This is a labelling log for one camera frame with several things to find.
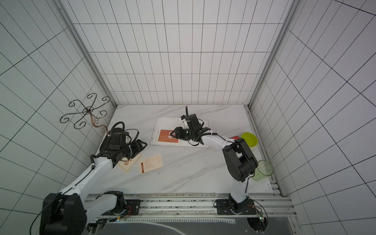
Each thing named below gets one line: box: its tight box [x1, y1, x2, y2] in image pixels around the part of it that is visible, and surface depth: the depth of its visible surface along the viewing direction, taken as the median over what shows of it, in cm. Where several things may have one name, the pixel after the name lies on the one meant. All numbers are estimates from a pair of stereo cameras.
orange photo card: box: [157, 129, 179, 143], surface depth 100 cm
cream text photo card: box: [139, 153, 164, 175], surface depth 90 cm
